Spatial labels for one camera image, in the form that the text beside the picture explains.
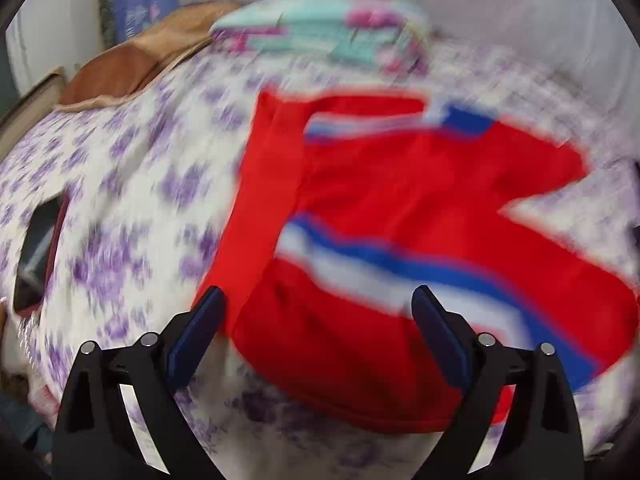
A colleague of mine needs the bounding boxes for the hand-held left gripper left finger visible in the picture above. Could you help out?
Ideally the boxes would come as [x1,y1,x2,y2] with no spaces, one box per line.
[52,285,227,480]

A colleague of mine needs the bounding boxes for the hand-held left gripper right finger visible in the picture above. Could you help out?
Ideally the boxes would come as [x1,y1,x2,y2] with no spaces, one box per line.
[411,285,586,480]

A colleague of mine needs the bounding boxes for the red striped shirt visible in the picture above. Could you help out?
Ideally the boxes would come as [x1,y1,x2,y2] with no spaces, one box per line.
[192,87,640,433]

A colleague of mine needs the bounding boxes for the white purple floral bedsheet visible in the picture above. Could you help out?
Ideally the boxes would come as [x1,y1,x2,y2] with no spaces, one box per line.
[0,35,640,480]

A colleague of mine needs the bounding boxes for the black smartphone with red case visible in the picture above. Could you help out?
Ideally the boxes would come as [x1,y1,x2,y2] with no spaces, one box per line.
[11,192,71,317]

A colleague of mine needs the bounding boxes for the brown pillow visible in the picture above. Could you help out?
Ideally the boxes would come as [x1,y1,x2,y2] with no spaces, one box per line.
[57,1,241,111]

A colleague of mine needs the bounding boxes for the wooden headboard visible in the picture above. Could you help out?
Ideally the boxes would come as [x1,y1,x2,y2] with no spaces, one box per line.
[0,66,66,148]

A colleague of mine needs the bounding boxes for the teal pink floral pillow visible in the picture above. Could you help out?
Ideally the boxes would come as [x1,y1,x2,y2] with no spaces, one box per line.
[210,0,433,76]

